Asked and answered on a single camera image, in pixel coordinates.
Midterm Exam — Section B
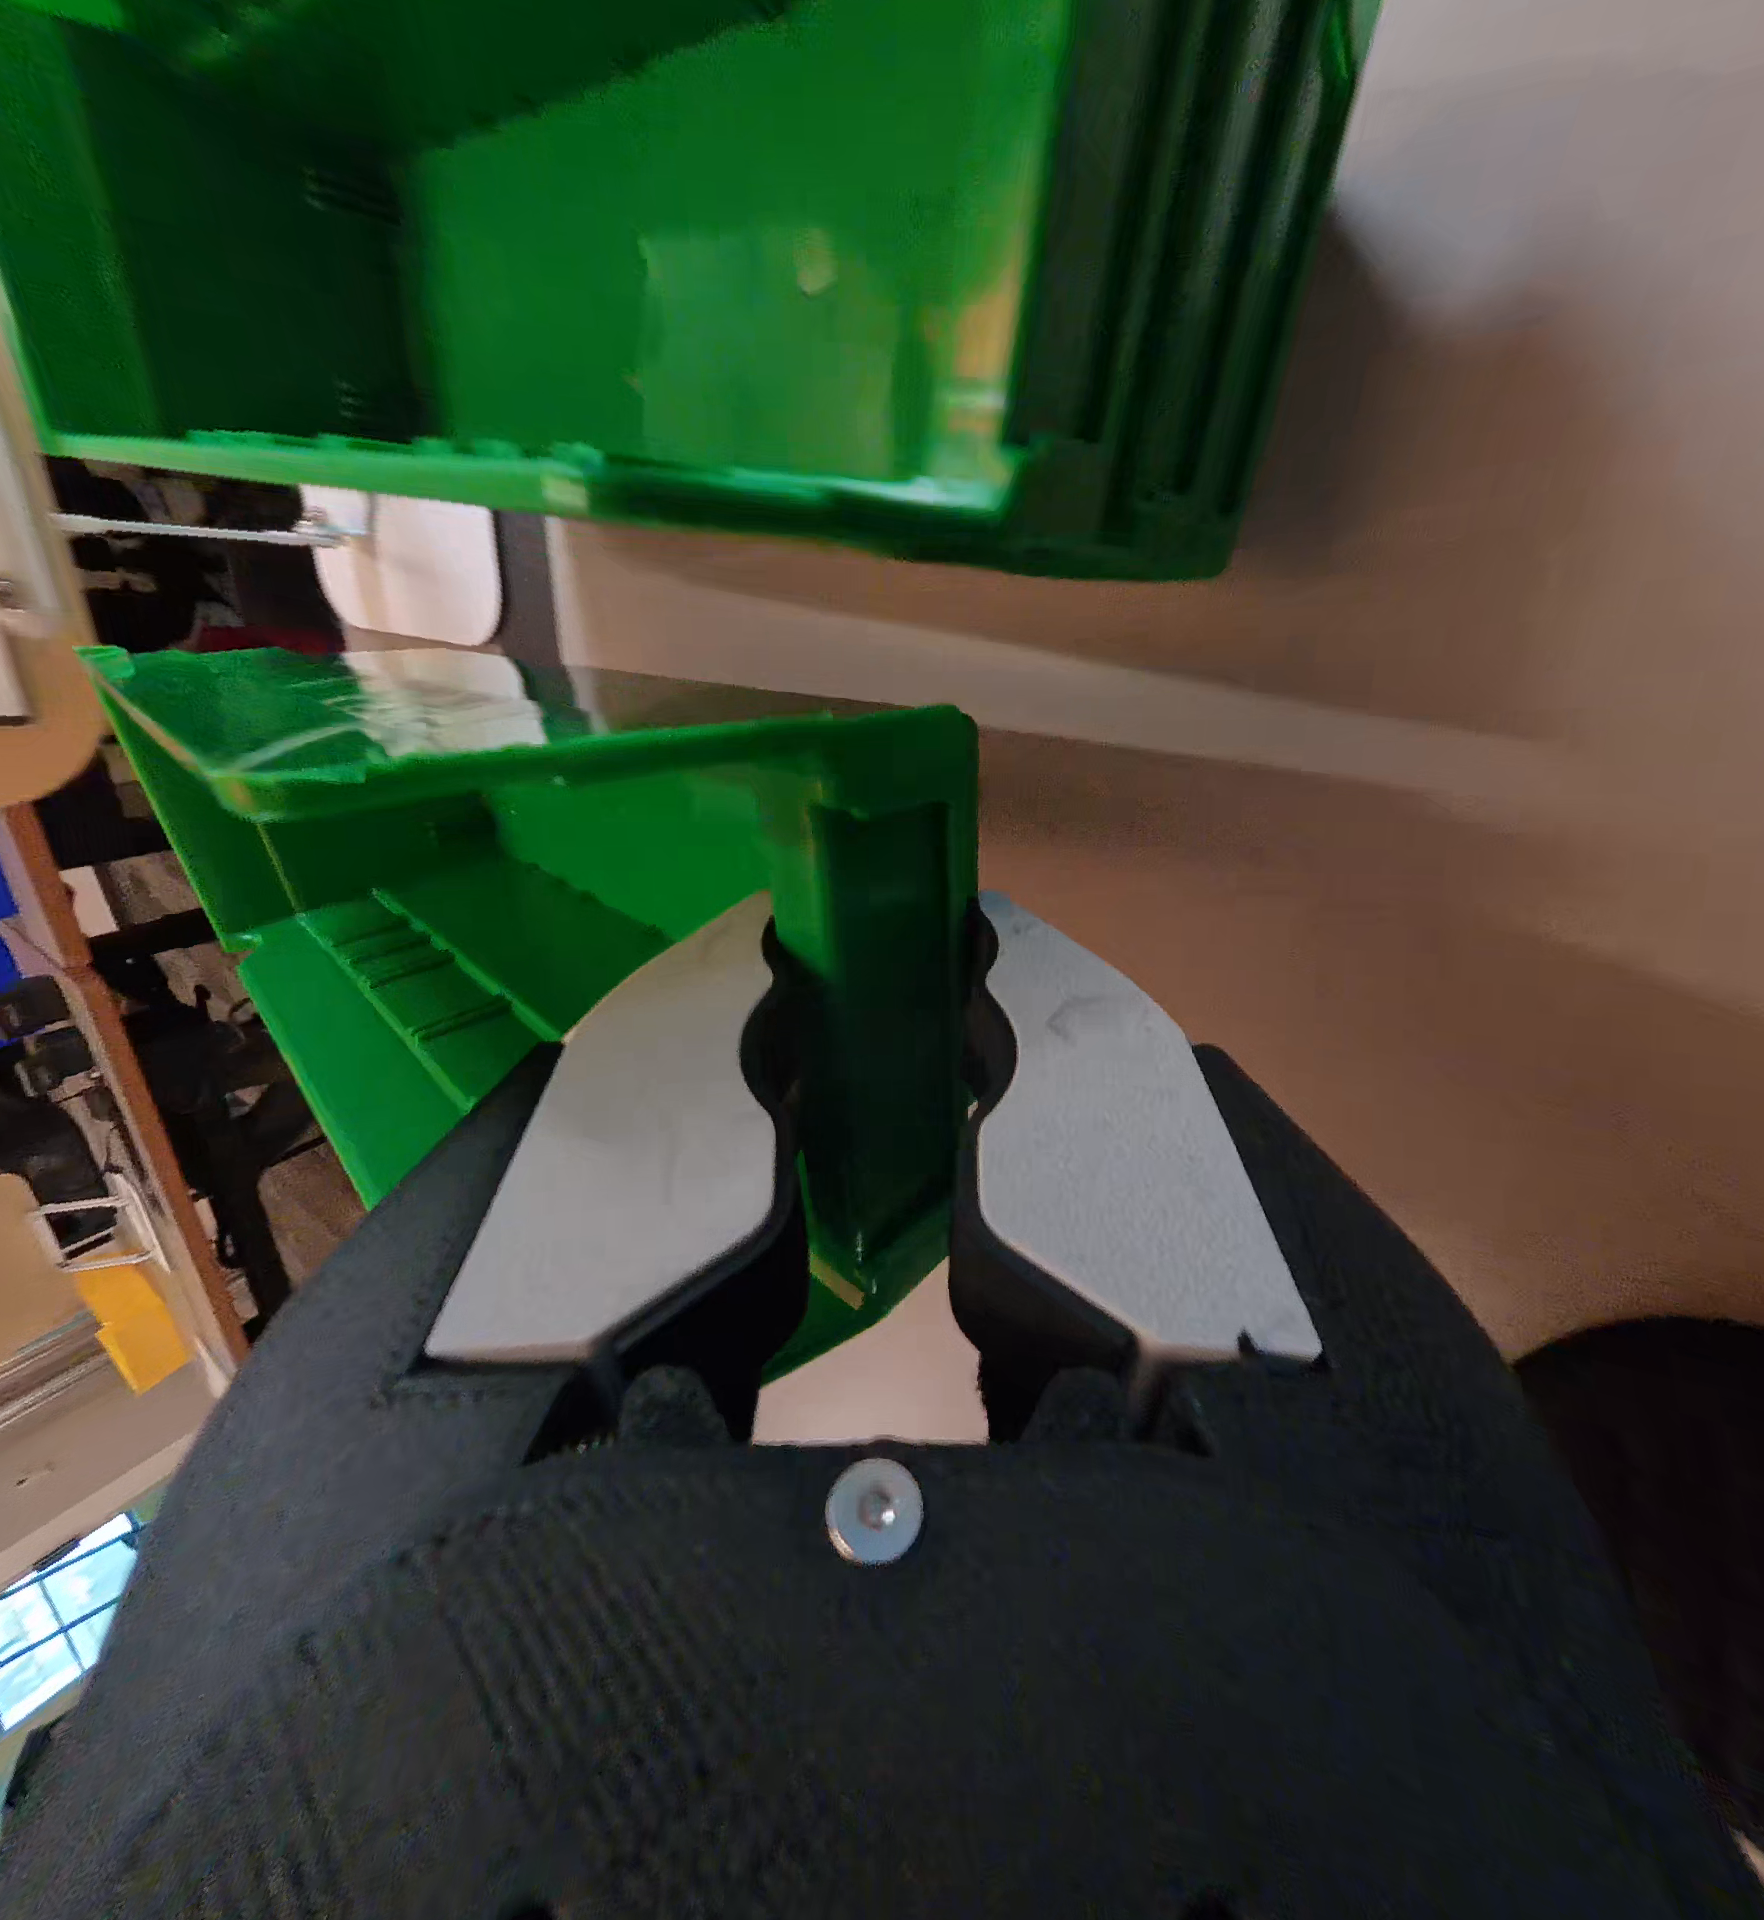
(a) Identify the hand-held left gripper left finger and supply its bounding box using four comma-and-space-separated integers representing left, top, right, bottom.
420, 892, 811, 1375

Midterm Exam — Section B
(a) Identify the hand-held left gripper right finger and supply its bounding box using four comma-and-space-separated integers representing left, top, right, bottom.
947, 892, 1330, 1375

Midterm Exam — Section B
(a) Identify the light grey desk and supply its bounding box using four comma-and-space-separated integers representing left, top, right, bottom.
491, 0, 1764, 1444

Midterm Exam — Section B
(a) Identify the long wooden table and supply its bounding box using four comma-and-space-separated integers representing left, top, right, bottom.
0, 805, 250, 1361

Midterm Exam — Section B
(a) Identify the yellow plastic bin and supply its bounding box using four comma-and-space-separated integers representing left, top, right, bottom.
72, 1264, 197, 1396

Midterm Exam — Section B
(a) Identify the white display stand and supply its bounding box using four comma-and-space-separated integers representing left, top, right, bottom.
0, 89, 506, 656

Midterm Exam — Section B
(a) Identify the black round pad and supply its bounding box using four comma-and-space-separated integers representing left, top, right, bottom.
1513, 1316, 1764, 1902

